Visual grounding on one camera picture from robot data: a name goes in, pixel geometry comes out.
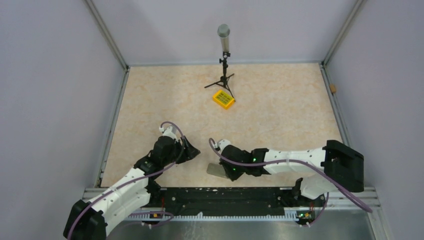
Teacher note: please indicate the microphone on black tripod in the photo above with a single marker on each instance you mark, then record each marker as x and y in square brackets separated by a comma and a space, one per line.
[223, 31]

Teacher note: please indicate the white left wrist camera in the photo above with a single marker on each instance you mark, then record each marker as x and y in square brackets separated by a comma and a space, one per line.
[170, 132]

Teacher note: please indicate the white remote control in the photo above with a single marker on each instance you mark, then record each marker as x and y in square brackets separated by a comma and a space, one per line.
[216, 170]

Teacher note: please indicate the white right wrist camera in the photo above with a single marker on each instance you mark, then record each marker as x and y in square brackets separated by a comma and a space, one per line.
[222, 144]

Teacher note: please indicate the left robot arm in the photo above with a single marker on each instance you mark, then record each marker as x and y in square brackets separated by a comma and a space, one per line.
[96, 218]

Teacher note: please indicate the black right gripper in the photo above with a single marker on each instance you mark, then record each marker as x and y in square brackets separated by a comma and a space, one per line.
[233, 176]

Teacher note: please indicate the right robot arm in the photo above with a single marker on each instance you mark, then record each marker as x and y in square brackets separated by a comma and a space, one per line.
[334, 166]

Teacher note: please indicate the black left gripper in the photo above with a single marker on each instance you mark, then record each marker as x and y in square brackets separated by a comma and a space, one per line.
[188, 153]

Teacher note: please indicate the yellow box with green grid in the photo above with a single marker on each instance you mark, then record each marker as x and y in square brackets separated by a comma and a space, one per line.
[223, 99]

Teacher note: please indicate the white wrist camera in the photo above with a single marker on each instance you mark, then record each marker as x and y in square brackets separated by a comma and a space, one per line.
[222, 144]
[170, 132]

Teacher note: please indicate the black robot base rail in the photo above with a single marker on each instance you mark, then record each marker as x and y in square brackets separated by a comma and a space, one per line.
[230, 201]

